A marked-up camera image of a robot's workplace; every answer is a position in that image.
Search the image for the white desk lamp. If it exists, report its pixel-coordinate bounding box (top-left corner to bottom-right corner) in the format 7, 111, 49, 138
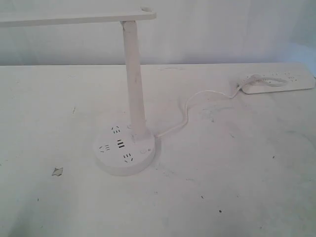
0, 7, 156, 176

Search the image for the white power strip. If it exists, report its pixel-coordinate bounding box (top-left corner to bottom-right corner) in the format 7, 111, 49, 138
241, 70, 316, 94

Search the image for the small torn paper scrap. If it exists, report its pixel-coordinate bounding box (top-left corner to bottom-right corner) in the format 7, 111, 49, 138
51, 167, 63, 177

